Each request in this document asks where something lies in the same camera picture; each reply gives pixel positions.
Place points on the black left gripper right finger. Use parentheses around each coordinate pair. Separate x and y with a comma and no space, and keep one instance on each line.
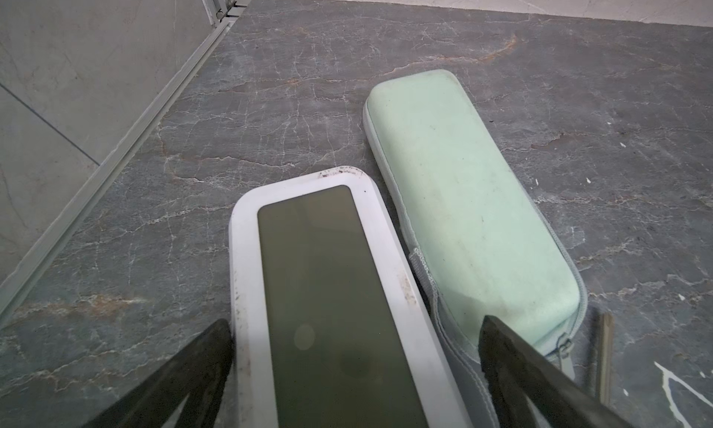
(520,379)

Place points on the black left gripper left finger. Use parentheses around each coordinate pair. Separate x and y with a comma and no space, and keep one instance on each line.
(193,380)

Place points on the black screwdriver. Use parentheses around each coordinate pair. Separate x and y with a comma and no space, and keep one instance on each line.
(604,359)

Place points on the mint green zipper case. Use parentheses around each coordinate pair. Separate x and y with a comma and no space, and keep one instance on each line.
(476,241)

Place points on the white digital clock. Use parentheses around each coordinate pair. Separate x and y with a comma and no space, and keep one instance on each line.
(329,325)

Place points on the aluminium frame rail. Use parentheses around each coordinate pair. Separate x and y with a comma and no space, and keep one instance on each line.
(82,81)

